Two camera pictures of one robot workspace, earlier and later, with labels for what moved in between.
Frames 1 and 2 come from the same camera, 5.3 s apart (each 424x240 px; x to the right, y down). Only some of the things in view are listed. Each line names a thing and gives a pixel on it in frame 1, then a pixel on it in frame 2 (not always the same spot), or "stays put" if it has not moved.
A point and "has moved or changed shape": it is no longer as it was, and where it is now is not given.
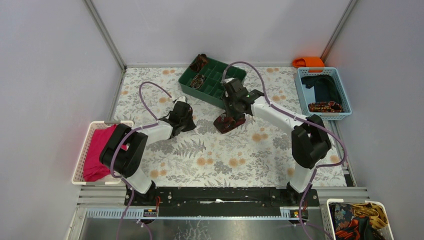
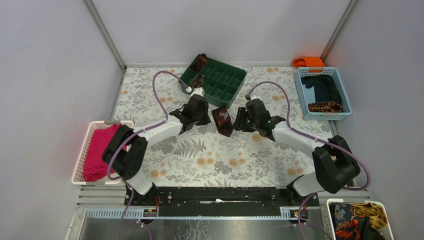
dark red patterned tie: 224,123 has moved or changed shape
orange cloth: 309,62 stays put
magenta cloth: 94,170 stays put
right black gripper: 232,113 to 242,113
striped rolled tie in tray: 197,81 stays put
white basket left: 78,175 stays put
